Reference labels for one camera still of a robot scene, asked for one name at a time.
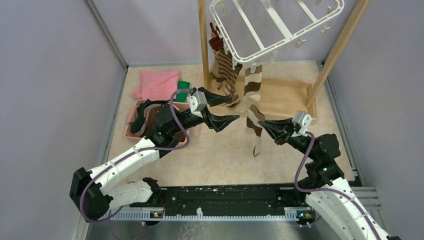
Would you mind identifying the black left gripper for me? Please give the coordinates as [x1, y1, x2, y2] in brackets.
[171, 87, 240, 134]

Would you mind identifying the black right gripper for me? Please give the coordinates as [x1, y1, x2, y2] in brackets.
[258, 117, 318, 160]

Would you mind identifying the brown beige striped sock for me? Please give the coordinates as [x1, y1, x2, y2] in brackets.
[210, 47, 233, 90]

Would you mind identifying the cream brown block sock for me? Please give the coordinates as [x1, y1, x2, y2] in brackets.
[234, 65, 263, 113]

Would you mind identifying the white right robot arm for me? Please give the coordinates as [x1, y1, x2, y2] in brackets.
[259, 118, 400, 240]

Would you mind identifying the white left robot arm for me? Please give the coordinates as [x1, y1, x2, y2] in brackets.
[69, 87, 239, 223]

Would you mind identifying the white clip drying hanger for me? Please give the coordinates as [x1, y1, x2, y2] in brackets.
[209, 0, 345, 63]

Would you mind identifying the green cloth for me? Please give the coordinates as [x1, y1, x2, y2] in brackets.
[173, 80, 190, 103]

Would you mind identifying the wooden rack base tray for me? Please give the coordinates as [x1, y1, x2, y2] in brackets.
[206, 75, 318, 125]

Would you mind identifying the pink towel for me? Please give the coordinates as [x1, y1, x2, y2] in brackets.
[131, 70, 180, 101]

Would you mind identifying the pink perforated basket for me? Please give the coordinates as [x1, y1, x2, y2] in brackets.
[124, 99, 168, 142]

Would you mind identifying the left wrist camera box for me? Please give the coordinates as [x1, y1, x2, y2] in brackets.
[187, 91, 208, 118]

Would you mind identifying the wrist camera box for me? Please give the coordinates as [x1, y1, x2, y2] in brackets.
[187, 91, 208, 118]
[291, 110, 312, 137]

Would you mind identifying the left wooden rack post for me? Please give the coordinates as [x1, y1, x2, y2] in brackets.
[197, 0, 211, 89]

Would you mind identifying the wooden rack post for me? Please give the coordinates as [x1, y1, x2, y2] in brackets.
[306, 0, 371, 108]
[197, 0, 211, 89]

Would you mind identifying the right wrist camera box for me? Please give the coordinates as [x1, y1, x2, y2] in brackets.
[291, 110, 312, 137]

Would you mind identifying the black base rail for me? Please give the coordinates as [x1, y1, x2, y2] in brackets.
[129, 183, 307, 208]

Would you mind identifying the white cable duct strip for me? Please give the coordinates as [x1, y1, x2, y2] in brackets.
[102, 207, 312, 222]

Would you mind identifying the right wooden rack post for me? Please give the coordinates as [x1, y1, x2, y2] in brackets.
[306, 0, 371, 108]

